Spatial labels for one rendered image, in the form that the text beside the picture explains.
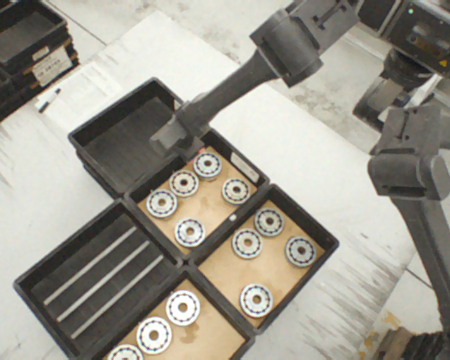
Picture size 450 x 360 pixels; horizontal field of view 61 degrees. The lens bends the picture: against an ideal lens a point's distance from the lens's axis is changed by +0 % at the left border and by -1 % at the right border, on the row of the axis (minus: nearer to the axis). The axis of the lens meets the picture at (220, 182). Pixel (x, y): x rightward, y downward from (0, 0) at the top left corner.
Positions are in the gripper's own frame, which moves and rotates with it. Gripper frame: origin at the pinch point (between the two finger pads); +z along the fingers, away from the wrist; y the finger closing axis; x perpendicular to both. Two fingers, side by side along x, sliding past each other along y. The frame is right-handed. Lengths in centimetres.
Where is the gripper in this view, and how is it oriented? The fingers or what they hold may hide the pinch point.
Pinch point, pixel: (183, 154)
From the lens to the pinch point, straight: 115.4
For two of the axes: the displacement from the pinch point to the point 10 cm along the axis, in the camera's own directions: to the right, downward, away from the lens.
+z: -0.8, 4.1, 9.1
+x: 7.0, -6.3, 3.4
